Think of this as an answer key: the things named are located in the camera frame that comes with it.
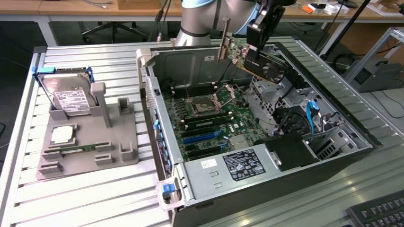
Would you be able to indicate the grey power supply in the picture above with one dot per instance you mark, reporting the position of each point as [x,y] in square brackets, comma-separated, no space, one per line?
[205,182]

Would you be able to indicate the silver chipset heatsink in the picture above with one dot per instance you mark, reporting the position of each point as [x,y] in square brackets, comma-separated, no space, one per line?
[240,142]

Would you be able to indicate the black expansion slot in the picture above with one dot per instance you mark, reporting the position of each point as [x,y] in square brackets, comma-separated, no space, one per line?
[197,133]
[205,152]

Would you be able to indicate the black keyboard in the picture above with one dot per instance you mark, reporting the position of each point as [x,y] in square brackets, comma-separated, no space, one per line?
[379,210]

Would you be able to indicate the green RAM stick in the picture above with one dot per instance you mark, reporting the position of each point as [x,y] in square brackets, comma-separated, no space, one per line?
[79,149]
[208,123]

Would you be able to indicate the hard disk with blue carrier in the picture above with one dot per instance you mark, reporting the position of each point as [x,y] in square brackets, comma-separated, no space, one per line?
[63,85]

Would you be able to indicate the silver disk bay cage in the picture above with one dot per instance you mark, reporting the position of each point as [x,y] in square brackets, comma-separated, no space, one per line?
[271,94]

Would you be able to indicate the grey parts rack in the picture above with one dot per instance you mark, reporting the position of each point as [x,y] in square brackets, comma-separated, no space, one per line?
[88,137]

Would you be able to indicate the black tripod pole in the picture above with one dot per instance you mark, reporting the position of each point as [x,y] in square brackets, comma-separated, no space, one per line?
[347,26]

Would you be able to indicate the white orange box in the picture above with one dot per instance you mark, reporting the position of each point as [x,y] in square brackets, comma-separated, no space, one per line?
[307,10]

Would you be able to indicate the graphics card with black cooler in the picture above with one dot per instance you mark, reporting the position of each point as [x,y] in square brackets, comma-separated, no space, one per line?
[268,68]

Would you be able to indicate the aluminium profile frame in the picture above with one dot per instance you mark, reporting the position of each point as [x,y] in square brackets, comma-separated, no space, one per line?
[396,33]

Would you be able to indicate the black open PC case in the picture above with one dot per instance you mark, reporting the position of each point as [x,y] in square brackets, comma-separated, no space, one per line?
[220,210]

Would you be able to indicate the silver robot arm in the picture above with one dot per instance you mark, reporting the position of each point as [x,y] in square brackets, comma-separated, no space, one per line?
[195,23]

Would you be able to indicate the silver CPU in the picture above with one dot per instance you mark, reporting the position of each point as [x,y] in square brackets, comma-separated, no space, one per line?
[63,134]

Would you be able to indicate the thin locking lever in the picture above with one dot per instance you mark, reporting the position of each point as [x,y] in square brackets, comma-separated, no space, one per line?
[187,91]

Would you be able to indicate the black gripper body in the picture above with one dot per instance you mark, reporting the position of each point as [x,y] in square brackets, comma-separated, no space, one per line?
[277,2]

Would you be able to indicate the white flat box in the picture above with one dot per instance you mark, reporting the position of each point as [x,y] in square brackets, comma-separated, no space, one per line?
[337,10]

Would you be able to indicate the grey equipment box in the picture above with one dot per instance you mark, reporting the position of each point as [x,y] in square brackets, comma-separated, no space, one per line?
[379,78]

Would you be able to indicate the wooden desk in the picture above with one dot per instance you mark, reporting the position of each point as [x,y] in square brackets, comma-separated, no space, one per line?
[19,7]

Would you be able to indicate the black round stand base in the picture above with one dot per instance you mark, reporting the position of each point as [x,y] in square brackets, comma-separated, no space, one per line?
[347,2]

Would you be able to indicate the black office chair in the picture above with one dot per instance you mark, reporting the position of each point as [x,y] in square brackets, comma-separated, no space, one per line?
[113,27]

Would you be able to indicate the black plastic shroud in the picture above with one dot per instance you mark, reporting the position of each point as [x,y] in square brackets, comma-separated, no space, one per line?
[289,153]

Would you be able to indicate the brown cardboard box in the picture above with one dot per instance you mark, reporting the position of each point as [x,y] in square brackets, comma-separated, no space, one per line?
[139,4]

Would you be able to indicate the blue expansion slot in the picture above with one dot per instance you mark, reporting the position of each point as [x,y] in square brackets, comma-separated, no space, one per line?
[200,138]

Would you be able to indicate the CPU socket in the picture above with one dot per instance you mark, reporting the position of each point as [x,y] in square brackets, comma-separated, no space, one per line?
[201,107]

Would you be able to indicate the white papers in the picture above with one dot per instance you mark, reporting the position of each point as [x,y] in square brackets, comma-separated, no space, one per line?
[388,11]

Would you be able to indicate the silver socket cover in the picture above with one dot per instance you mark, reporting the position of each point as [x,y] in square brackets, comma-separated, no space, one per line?
[228,97]

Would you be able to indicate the green motherboard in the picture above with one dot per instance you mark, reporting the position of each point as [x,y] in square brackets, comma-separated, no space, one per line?
[243,118]

